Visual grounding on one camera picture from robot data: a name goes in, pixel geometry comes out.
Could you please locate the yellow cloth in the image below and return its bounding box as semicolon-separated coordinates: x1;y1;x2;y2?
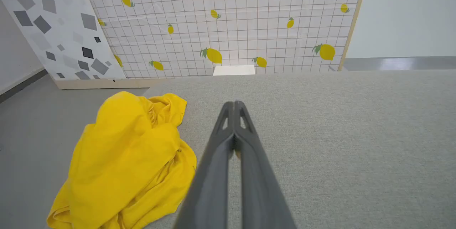
47;91;197;229

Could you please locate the grey fabric sofa surface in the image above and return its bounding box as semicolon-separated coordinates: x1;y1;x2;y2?
141;71;456;229

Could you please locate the white rectangular block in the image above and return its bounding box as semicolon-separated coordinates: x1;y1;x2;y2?
213;65;256;76

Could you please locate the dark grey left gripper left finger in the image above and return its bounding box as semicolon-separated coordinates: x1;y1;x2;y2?
174;101;235;229

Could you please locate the grey terrazzo print panel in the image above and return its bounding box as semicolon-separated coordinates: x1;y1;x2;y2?
0;0;127;81

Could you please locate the lemon print grid panel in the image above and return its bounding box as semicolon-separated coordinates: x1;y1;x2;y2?
79;0;369;79

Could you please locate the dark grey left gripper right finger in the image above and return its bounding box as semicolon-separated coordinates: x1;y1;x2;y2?
234;100;297;229

